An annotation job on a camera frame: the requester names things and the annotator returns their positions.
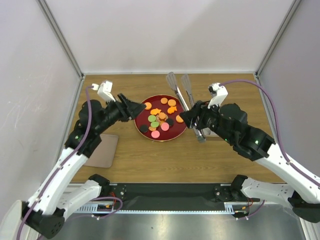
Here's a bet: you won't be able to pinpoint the gold cookie tin box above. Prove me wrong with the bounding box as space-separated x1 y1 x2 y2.
203 127 218 137

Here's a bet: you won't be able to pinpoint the black sandwich cookie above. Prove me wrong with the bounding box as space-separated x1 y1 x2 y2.
139 124 149 133
165 118 174 127

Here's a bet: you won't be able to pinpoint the round orange sandwich cookie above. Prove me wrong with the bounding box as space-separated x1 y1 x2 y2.
175 115 184 123

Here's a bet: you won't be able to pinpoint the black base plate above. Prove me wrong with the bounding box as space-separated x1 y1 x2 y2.
82 182 253 212

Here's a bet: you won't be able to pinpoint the orange star cookie lower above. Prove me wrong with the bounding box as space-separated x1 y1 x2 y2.
148 126 157 132

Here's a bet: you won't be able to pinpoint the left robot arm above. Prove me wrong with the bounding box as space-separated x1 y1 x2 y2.
21 93 146 239

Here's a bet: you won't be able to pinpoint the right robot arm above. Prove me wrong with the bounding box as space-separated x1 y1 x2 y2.
180 101 320 223

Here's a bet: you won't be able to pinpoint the orange sandwich biscuit left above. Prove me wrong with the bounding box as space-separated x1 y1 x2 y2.
144 102 152 110

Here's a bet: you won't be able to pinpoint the steel serving tongs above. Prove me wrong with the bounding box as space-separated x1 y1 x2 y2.
165 71 207 144

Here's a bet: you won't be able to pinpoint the grey cable duct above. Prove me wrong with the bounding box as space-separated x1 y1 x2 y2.
65 201 253 215

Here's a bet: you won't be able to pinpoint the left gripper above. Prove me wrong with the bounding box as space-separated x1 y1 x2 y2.
94 93 146 135

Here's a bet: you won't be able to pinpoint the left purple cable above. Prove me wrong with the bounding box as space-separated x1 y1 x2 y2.
18 84 123 236

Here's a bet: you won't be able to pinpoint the green macaron lower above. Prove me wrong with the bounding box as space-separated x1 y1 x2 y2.
150 121 159 128

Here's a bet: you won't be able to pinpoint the green macaron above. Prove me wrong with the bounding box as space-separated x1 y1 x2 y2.
150 121 159 128
147 115 157 123

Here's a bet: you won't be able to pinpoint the pink cookie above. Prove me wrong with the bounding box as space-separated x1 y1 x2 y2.
160 122 170 132
151 130 160 139

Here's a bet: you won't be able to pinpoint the gold tin lid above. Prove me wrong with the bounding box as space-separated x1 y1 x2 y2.
84 134 119 169

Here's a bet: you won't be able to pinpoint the round orange biscuit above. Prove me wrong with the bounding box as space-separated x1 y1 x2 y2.
167 99 177 107

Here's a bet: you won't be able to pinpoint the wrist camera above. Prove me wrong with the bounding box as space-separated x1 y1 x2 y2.
97 80 116 103
207 83 228 109

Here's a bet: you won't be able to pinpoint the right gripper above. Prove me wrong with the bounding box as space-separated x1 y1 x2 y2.
178 98 234 144

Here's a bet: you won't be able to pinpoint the orange fish cookie left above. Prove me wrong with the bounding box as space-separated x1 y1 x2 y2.
150 108 162 116

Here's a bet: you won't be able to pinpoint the green macaron upper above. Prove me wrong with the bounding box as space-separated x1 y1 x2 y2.
147 115 157 123

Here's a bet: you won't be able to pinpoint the orange fish cookie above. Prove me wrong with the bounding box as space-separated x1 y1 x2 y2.
167 106 177 115
150 108 162 116

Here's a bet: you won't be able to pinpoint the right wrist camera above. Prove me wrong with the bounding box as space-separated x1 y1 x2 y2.
207 83 228 109

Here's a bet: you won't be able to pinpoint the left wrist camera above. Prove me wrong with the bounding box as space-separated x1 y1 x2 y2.
97 80 116 103

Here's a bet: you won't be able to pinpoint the round red tray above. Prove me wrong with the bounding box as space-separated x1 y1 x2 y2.
134 94 187 142

